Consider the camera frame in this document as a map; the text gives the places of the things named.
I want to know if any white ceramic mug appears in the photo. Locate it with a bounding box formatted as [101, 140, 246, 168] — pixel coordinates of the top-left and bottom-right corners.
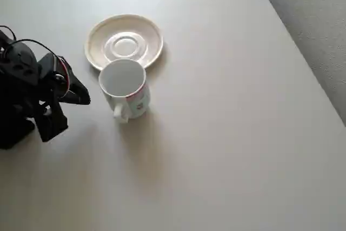
[98, 58, 151, 124]

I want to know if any cream ceramic saucer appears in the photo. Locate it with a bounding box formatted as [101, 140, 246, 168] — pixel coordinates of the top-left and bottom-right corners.
[84, 14, 164, 71]

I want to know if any long black and red cable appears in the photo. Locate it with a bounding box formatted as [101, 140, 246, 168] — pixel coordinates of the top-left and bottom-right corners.
[4, 38, 74, 99]

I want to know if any short black cable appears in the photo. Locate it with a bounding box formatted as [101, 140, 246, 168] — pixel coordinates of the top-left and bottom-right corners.
[0, 25, 16, 40]

